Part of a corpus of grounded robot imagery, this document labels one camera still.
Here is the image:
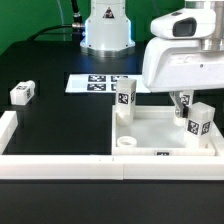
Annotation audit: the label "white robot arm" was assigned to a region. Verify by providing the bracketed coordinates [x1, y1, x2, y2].
[80, 0, 224, 117]

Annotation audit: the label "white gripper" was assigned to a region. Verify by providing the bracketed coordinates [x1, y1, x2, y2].
[142, 8, 224, 118]

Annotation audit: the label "white U-shaped obstacle fence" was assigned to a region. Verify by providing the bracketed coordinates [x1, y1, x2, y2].
[0, 111, 224, 180]

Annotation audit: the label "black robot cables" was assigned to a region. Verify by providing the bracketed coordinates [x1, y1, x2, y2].
[27, 0, 86, 42]

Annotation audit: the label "white marker base plate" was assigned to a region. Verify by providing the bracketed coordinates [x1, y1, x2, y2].
[65, 74, 148, 93]

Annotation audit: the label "white square table top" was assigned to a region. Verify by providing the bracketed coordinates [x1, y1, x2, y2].
[111, 106, 224, 157]

